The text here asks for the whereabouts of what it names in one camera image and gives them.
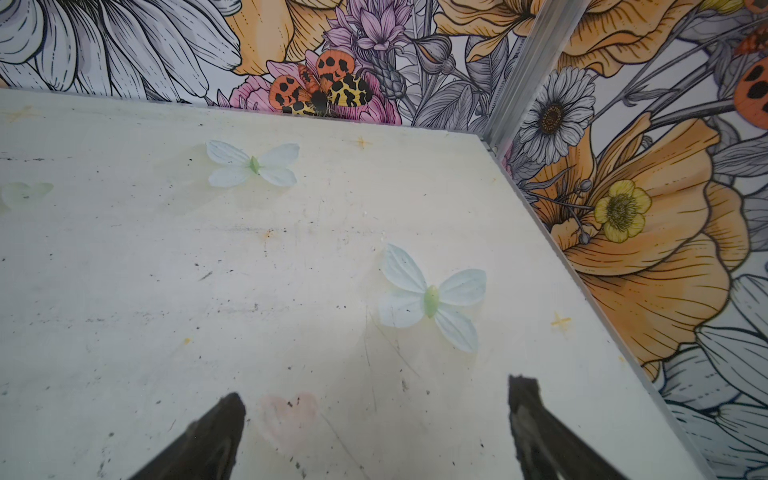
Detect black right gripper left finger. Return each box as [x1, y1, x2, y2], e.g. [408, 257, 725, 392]
[131, 392, 246, 480]

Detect aluminium corner post right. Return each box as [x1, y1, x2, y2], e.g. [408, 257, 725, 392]
[482, 1, 589, 161]

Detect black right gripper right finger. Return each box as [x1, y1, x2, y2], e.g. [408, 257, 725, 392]
[508, 375, 625, 480]

